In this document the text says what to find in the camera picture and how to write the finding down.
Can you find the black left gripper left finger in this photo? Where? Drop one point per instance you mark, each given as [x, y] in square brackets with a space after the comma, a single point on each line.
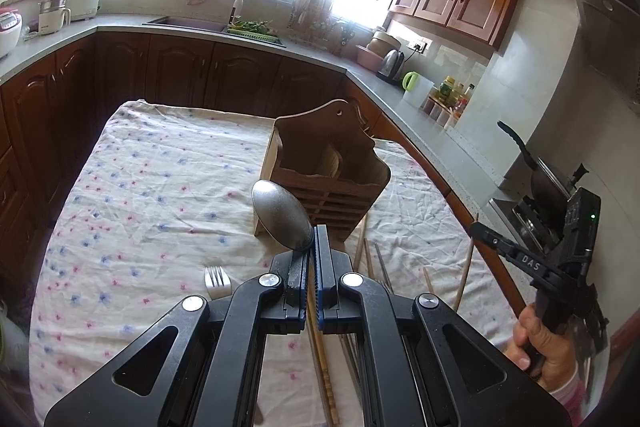
[200, 363]

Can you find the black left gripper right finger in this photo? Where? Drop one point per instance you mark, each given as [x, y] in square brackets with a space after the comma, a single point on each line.
[419, 362]

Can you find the light bamboo chopstick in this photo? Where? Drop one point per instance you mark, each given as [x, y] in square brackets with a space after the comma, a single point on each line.
[465, 274]

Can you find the steel spoon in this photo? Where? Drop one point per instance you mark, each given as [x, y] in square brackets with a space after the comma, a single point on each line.
[282, 215]

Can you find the steel chopstick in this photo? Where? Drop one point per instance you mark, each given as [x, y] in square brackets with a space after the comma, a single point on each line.
[386, 276]

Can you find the pink sleeve forearm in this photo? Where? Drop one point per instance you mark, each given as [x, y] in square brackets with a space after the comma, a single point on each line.
[570, 395]

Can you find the person's right hand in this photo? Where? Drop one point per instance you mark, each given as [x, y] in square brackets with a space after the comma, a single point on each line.
[558, 350]

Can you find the gas stove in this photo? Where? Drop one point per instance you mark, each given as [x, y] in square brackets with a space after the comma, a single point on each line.
[537, 226]

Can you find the steel fork right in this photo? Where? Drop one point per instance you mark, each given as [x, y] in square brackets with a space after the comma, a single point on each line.
[386, 285]

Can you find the steel fork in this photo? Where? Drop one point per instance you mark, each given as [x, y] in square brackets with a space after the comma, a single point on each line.
[217, 282]
[386, 285]

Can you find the steel fork left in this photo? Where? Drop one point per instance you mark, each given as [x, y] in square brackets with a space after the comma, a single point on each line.
[217, 282]

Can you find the carved bamboo chopstick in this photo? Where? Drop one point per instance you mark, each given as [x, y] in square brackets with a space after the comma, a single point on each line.
[321, 364]

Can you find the floral white tablecloth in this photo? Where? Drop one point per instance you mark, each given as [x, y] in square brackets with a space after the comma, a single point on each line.
[164, 194]

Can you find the spice bottle rack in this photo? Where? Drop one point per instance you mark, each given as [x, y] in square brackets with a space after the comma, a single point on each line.
[447, 101]

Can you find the wooden utensil holder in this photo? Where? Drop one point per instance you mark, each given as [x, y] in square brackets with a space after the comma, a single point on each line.
[325, 159]

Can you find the steel range hood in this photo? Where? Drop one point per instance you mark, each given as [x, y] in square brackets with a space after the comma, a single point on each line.
[610, 32]

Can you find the steel electric kettle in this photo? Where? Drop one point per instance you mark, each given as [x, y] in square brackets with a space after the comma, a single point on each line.
[390, 66]

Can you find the pink basin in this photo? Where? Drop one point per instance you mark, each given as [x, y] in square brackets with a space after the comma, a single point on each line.
[368, 59]

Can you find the green vegetables in tray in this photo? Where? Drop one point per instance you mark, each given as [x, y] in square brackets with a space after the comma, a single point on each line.
[254, 30]

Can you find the dish drying rack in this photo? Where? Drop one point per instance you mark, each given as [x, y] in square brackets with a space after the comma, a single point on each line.
[312, 22]

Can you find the white blender appliance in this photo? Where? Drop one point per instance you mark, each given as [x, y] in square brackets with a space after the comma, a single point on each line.
[53, 16]

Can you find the black wok with handle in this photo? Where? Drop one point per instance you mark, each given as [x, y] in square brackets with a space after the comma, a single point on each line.
[549, 187]

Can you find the green handled white jug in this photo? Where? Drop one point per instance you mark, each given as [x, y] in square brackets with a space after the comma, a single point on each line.
[417, 88]

